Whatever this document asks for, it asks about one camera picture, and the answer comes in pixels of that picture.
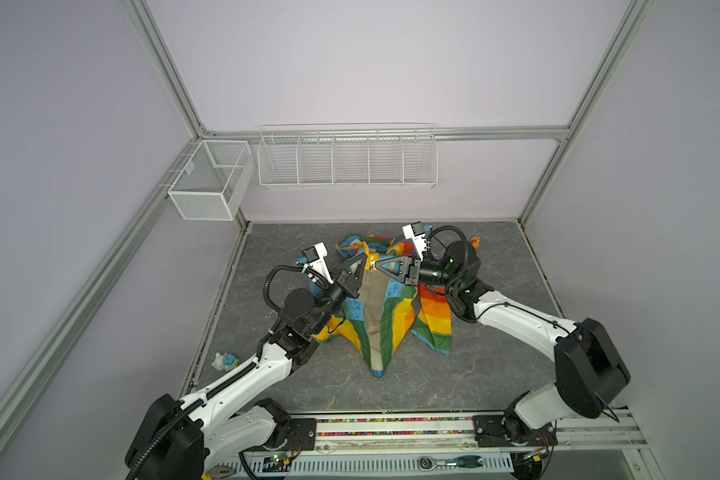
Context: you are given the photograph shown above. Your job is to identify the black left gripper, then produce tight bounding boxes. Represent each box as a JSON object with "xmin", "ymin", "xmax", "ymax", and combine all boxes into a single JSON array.
[{"xmin": 309, "ymin": 253, "xmax": 366, "ymax": 335}]

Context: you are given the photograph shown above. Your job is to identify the multicolour patchwork jacket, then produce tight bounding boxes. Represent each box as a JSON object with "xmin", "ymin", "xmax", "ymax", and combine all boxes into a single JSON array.
[{"xmin": 314, "ymin": 268, "xmax": 452, "ymax": 378}]

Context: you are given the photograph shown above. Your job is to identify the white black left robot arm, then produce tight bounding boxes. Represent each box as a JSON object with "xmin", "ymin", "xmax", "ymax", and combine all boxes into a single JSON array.
[{"xmin": 124, "ymin": 252, "xmax": 373, "ymax": 479}]

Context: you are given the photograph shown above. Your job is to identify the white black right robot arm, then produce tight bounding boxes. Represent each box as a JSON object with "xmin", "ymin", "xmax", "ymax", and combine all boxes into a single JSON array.
[{"xmin": 373, "ymin": 241, "xmax": 631, "ymax": 445}]

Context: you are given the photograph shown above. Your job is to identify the white teal small toy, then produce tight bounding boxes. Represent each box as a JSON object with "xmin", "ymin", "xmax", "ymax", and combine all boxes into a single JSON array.
[{"xmin": 211, "ymin": 352, "xmax": 239, "ymax": 372}]

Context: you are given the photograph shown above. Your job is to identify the small white mesh basket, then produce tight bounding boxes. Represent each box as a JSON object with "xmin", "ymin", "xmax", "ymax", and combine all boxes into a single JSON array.
[{"xmin": 168, "ymin": 140, "xmax": 255, "ymax": 221}]

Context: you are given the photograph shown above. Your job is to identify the green circuit board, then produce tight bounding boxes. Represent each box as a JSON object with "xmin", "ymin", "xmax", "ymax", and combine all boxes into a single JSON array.
[{"xmin": 261, "ymin": 455, "xmax": 293, "ymax": 473}]

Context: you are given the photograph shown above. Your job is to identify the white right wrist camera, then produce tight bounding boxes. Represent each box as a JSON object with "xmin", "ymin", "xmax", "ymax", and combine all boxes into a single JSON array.
[{"xmin": 402, "ymin": 221, "xmax": 433, "ymax": 260}]

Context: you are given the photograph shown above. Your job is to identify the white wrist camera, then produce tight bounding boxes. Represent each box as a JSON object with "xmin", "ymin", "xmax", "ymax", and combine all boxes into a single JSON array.
[
  {"xmin": 402, "ymin": 221, "xmax": 433, "ymax": 260},
  {"xmin": 297, "ymin": 242, "xmax": 333, "ymax": 283}
]

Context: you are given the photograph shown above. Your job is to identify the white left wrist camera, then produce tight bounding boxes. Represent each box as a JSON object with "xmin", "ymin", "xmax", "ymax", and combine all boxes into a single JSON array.
[{"xmin": 297, "ymin": 242, "xmax": 333, "ymax": 283}]

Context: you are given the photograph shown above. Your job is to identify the long white wire basket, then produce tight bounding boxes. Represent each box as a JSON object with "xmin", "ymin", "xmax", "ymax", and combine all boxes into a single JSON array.
[{"xmin": 258, "ymin": 123, "xmax": 439, "ymax": 189}]

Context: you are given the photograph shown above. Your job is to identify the green handled ratchet wrench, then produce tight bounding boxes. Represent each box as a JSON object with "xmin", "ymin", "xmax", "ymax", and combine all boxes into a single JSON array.
[{"xmin": 417, "ymin": 455, "xmax": 485, "ymax": 471}]

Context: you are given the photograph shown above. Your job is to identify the black corrugated left cable conduit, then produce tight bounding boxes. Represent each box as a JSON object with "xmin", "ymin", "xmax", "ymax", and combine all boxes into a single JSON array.
[{"xmin": 124, "ymin": 359, "xmax": 259, "ymax": 480}]

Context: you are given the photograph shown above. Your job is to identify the yellow handled pliers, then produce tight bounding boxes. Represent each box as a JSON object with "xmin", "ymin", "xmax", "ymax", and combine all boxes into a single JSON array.
[{"xmin": 201, "ymin": 465, "xmax": 237, "ymax": 480}]

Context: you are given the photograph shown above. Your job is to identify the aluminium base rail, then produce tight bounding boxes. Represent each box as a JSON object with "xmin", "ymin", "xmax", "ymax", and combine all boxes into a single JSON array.
[{"xmin": 134, "ymin": 409, "xmax": 664, "ymax": 480}]

